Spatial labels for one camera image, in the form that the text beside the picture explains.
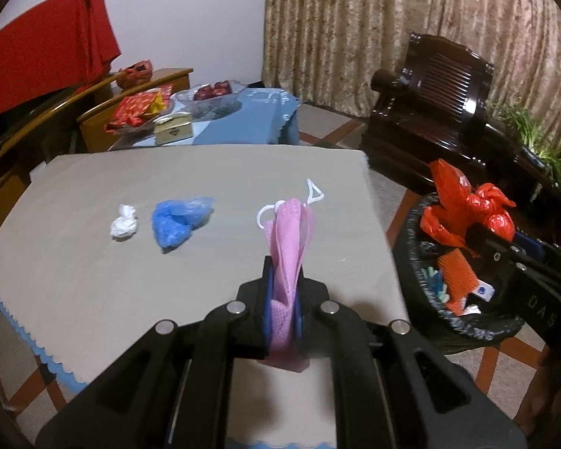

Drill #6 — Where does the black bag lined trash bin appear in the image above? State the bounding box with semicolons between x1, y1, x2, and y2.
396;191;551;355

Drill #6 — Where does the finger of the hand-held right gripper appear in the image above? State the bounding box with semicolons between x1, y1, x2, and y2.
463;222;530;287
512;230;550;263

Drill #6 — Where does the blue plastic bag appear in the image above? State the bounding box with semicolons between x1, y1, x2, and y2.
150;196;215;250

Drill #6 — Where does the gold tissue box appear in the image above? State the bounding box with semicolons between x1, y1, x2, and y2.
153;113;194;146

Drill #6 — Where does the light wooden cabinet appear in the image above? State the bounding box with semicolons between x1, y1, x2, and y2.
76;67;195;153

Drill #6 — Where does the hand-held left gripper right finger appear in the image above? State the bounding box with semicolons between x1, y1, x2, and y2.
294;266;529;449

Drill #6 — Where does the red-brown basket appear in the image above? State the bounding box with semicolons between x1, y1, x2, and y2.
116;58;155;89

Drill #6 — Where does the dark wooden armchair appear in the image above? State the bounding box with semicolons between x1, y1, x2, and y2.
359;32;561;198

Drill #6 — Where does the pink face mask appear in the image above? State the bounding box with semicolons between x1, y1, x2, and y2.
256;178;326;373

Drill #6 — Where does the beige patterned curtain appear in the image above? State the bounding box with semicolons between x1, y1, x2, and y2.
261;0;561;153

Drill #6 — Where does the red plastic bag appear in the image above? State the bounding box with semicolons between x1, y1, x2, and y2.
420;159;518;250

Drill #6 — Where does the glass snack dish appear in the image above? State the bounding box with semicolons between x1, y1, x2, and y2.
120;110;179;136

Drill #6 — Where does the red hanging cloth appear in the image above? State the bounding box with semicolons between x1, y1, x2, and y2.
0;0;123;125

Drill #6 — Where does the small white plastic bag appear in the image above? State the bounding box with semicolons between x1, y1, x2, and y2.
109;203;139;242

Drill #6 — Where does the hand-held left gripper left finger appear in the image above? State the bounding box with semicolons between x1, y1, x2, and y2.
35;256;274;449

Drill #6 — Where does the curved wooden chair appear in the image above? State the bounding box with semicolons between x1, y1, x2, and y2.
0;71;123;218

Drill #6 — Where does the green potted plant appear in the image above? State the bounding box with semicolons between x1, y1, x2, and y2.
492;102;561;193

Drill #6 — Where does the clear glass fruit bowl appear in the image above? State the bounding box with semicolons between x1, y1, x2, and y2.
175;79;247;119

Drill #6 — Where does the red yellow snack packet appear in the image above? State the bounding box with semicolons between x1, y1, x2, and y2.
103;83;177;134

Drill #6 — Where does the grey table cover blue trim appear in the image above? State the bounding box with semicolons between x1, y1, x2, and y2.
0;144;411;449

